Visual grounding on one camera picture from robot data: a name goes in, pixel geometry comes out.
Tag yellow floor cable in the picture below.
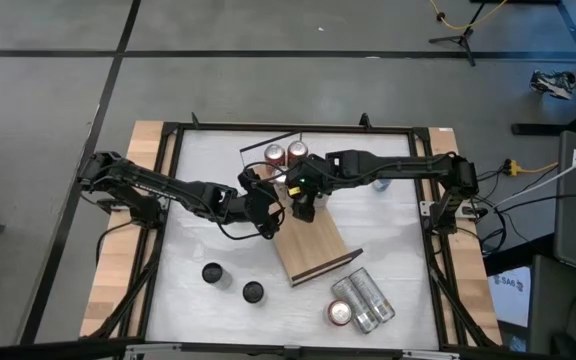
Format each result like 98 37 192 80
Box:
427 0 509 31

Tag orange Fanta soda can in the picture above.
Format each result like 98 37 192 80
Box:
286 139 310 164
263 143 287 169

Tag red soda can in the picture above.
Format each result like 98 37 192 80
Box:
325 298 353 327

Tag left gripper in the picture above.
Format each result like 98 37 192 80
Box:
237 169 286 240

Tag white printed paper sheet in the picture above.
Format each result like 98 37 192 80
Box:
487 264 532 329

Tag black tripod stand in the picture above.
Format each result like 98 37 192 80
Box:
427 0 489 67

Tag person's shoe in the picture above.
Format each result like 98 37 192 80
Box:
528 69 576 101

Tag wooden table side board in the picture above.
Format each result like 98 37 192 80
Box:
78 119 170 337
426 127 503 346

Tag silver slim beverage can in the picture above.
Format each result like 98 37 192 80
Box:
330 277 380 335
348 266 397 324

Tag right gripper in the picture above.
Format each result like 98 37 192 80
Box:
283 154 334 224

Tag white black-lidded Celsius can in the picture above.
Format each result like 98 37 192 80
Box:
201 261 233 291

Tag black floor cables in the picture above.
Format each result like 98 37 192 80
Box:
470 169 529 256

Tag wooden shelf black metal frame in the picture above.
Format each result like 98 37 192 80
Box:
240 130 365 288

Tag white palm-print Celsius can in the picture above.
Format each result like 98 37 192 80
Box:
241 280 268 307

